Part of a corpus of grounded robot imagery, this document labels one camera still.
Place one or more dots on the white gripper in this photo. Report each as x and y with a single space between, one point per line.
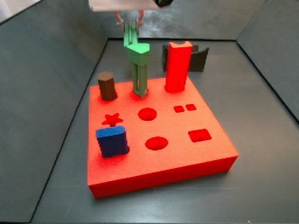
125 5

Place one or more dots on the green star rod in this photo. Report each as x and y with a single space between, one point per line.
130 34

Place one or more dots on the black curved fixture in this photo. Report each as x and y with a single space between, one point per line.
198 58

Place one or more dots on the dark green slotted peg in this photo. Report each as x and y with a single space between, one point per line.
139 58

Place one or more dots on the tall red peg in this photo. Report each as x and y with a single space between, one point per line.
178 66

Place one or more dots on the brown hexagonal peg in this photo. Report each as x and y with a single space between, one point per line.
106 82

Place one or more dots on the blue peg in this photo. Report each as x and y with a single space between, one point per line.
113 141

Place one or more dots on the red shape sorter base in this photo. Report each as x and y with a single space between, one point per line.
177 140

